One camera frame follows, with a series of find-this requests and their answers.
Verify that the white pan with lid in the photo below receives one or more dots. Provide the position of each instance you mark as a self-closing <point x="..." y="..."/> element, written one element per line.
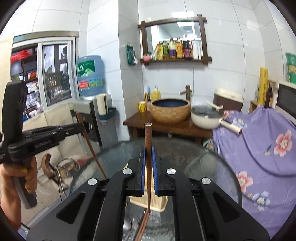
<point x="210" y="116"/>

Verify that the sliding window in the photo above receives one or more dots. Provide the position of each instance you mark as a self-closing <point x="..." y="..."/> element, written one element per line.
<point x="46" y="62"/>

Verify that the paper towel roll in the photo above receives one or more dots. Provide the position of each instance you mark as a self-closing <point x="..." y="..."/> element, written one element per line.
<point x="101" y="100"/>

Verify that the woven basin sink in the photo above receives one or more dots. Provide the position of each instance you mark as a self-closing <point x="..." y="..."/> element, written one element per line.
<point x="170" y="110"/>

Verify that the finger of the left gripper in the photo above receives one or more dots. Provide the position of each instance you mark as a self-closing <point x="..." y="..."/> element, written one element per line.
<point x="65" y="130"/>

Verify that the wooden chair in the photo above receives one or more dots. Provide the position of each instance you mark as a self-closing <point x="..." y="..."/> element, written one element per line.
<point x="56" y="174"/>

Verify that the wooden framed mirror shelf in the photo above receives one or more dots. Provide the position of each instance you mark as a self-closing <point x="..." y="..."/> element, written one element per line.
<point x="174" y="40"/>

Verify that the brown white rice cooker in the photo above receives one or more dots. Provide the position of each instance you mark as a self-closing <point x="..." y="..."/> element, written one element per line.
<point x="228" y="99"/>

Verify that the dark wooden sink table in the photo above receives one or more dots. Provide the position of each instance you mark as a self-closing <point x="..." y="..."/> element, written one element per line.
<point x="185" y="128"/>

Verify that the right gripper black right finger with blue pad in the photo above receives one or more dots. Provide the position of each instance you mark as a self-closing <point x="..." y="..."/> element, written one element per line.
<point x="162" y="184"/>

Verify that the microwave oven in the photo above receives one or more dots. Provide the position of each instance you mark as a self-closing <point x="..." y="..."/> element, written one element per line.
<point x="286" y="100"/>

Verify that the wooden faucet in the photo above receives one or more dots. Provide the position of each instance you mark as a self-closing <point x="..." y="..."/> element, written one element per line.
<point x="187" y="92"/>

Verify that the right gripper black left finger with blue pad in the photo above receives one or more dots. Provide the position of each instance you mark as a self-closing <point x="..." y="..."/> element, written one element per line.
<point x="135" y="186"/>

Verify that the yellow box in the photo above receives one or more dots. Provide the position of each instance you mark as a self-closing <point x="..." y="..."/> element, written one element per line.
<point x="263" y="85"/>

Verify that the yellow soap bottle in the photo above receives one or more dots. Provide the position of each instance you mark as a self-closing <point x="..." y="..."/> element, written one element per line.
<point x="155" y="95"/>

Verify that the yellow mug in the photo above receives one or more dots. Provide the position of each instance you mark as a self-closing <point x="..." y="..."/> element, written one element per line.
<point x="142" y="106"/>

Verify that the green packages stack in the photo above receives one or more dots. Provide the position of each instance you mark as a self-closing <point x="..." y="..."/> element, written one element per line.
<point x="291" y="67"/>

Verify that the green hanging bag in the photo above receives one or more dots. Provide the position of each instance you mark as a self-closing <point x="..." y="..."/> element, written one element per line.
<point x="131" y="57"/>

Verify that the dark glass bottle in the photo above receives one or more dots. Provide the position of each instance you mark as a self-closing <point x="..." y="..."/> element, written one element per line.
<point x="269" y="96"/>

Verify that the blue water jug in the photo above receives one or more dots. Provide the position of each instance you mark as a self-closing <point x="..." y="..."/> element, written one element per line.
<point x="90" y="75"/>

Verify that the brown wooden chopstick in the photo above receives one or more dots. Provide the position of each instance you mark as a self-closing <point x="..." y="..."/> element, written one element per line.
<point x="148" y="148"/>
<point x="142" y="225"/>
<point x="85" y="135"/>

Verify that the purple floral cloth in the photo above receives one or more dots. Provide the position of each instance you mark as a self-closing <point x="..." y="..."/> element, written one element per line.
<point x="263" y="160"/>

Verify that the water dispenser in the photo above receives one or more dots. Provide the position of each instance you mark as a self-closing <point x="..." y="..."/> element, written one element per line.
<point x="100" y="127"/>

